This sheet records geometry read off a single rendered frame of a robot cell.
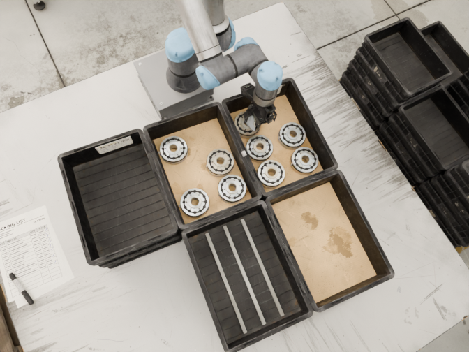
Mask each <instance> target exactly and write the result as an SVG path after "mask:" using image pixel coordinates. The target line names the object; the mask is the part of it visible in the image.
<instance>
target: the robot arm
mask: <svg viewBox="0 0 469 352"><path fill-rule="evenodd" d="M174 2H175V3H176V6H177V9H178V11H179V14H180V15H181V18H182V21H183V23H184V26H185V28H184V27H182V28H178V29H175V30H173V31H171V32H170V33H169V35H168V36H167V38H166V41H165V53H166V55H167V62H168V68H167V71H166V79H167V83H168V85H169V86H170V87H171V88H172V89H173V90H175V91H177V92H179V93H183V94H186V93H191V92H193V91H195V90H196V89H198V88H199V87H200V85H201V86H202V87H203V88H204V89H206V90H210V89H213V88H215V87H219V86H221V85H222V84H224V83H226V82H228V81H231V80H233V79H235V78H238V77H239V76H241V75H243V74H245V73H248V74H249V75H250V77H251V78H252V80H253V81H254V83H255V86H254V85H252V84H251V83H247V84H245V85H243V86H241V87H240V89H241V93H242V94H243V95H244V96H245V97H246V98H247V99H249V100H250V101H251V102H252V104H250V105H249V106H248V109H247V110H246V112H245V113H244V119H245V122H246V125H247V126H250V128H251V129H252V130H253V131H255V126H254V121H255V120H256V122H255V125H256V126H257V128H258V129H259V128H260V125H262V124H266V123H268V124H270V123H271V122H272V120H274V122H275V119H276V116H277V114H276V111H275V110H276V107H275V105H274V101H275V99H276V95H277V93H278V89H279V87H280V86H281V83H282V77H283V69H282V68H281V66H280V65H279V64H277V63H276V62H275V61H269V60H268V58H267V57H266V56H265V54H264V52H263V51H262V50H261V47H260V46H259V45H258V44H257V43H256V41H255V40H254V39H253V38H251V37H244V38H242V39H241V40H240V41H238V42H237V43H236V44H235V41H236V32H235V27H234V25H233V23H232V20H231V19H230V18H229V17H228V16H227V15H226V14H225V5H224V0H174ZM234 44H235V46H234ZM233 46H234V52H231V53H230V54H227V55H225V56H223V53H222V52H226V51H227V50H229V49H230V48H232V47H233ZM199 63H200V65H199ZM273 113H274V115H273ZM274 116H275V118H274ZM257 123H258V124H259V126H258V124H257Z"/></svg>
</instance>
